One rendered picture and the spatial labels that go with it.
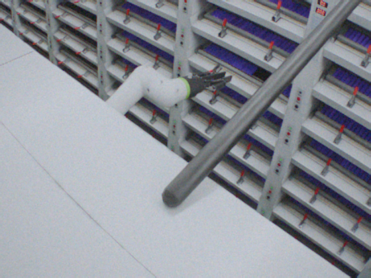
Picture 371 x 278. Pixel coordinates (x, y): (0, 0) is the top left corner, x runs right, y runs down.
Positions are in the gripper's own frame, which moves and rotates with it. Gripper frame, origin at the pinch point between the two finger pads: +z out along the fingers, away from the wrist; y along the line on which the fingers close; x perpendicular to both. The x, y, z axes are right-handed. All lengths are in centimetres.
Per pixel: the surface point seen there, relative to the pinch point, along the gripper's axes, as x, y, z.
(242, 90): 8.9, -2.2, 15.7
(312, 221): 62, -58, 35
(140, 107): 66, 74, 27
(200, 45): 2.1, 33.3, 20.8
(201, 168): -51, -77, -113
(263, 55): -12.6, -7.7, 14.7
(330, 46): -33, -38, 12
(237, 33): -15.1, 11.1, 17.7
